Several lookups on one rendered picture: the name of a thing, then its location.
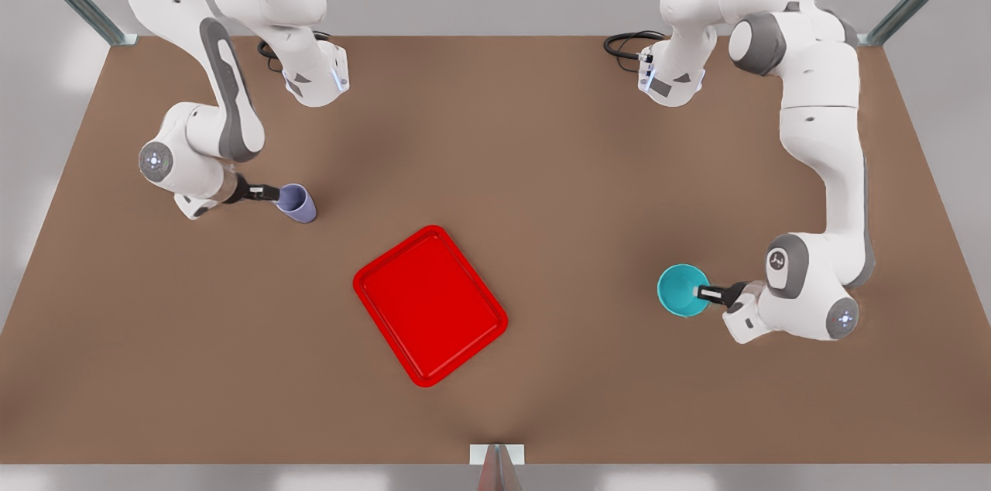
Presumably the black cable loop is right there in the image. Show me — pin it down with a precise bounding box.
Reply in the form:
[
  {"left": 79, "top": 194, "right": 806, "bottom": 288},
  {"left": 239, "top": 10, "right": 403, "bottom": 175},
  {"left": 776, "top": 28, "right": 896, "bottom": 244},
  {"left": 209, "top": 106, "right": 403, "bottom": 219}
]
[
  {"left": 603, "top": 30, "right": 668, "bottom": 74},
  {"left": 257, "top": 31, "right": 334, "bottom": 74}
]

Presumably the red tray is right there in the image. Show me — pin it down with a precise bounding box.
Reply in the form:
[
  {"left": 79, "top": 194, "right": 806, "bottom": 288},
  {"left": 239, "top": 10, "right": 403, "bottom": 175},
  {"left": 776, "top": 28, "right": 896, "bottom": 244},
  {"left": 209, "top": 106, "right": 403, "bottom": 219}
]
[{"left": 352, "top": 225, "right": 509, "bottom": 388}]

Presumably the lavender cup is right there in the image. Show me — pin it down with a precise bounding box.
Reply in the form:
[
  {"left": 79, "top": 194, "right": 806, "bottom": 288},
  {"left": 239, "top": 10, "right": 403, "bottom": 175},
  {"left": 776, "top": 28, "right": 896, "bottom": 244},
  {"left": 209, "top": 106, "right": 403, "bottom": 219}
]
[{"left": 276, "top": 183, "right": 317, "bottom": 225}]

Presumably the teal bowl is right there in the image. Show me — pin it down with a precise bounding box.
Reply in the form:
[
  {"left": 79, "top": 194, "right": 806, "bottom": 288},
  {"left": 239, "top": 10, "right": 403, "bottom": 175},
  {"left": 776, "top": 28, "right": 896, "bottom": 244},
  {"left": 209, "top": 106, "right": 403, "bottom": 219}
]
[{"left": 657, "top": 263, "right": 712, "bottom": 318}]

